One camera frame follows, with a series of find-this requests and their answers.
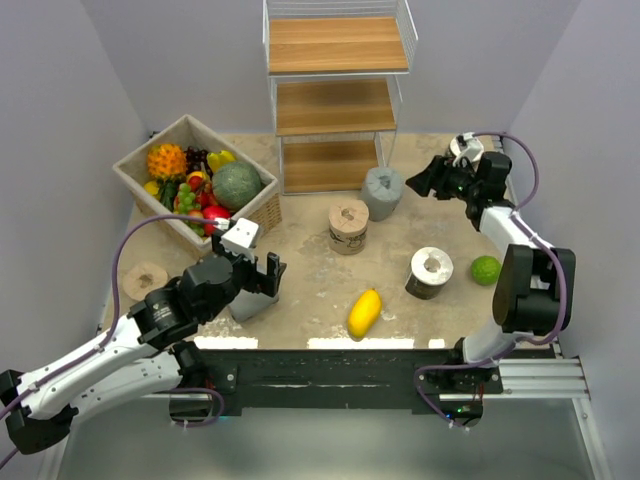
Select green netted melon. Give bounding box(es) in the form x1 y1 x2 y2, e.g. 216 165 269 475
212 161 262 212

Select red apple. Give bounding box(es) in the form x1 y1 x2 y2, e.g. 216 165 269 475
202 205 231 220

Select grey roll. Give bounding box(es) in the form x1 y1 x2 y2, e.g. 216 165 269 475
360 167 404 222
228 290 279 323

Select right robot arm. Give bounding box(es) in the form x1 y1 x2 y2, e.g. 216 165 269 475
406 152 577 393

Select black white roll centre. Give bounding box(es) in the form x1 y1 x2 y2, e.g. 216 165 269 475
404 247 454 300

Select red yellow peach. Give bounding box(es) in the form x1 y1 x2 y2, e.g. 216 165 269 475
188 209 204 223

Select yellow bananas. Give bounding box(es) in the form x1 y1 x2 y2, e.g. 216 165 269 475
206 150 236 174

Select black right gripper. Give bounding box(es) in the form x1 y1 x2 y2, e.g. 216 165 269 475
405 155 480 203

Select black white roll back corner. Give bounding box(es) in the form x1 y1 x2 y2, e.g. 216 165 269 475
448 135 484 164

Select brown roll centre table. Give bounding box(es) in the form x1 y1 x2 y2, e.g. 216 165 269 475
328 200 369 255

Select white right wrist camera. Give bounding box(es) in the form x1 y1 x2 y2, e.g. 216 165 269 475
454 132 485 162

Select green grape bunch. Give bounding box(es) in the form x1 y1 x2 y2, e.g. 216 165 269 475
173 183 202 217

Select yellow mango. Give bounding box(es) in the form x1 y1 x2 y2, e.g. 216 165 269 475
347 289 382 340

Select brown roll left edge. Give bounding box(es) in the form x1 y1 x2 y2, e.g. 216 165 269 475
121 261 169 301

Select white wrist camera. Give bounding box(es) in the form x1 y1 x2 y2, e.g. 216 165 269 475
454 132 485 162
221 218 261 254

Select wicker basket with cloth liner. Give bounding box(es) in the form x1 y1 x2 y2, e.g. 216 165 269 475
113 115 282 256

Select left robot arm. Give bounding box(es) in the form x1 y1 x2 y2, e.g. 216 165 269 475
1 237 286 455

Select dark purple grapes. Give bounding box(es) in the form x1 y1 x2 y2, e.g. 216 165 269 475
185 146 210 174

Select white wire wooden shelf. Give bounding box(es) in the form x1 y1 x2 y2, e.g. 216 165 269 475
262 1 418 195

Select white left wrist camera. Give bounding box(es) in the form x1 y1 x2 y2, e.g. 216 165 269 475
221 218 261 254

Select green lime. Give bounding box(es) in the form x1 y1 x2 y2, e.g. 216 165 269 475
470 256 502 286

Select orange pineapple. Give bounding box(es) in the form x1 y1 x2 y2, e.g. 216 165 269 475
146 143 187 181

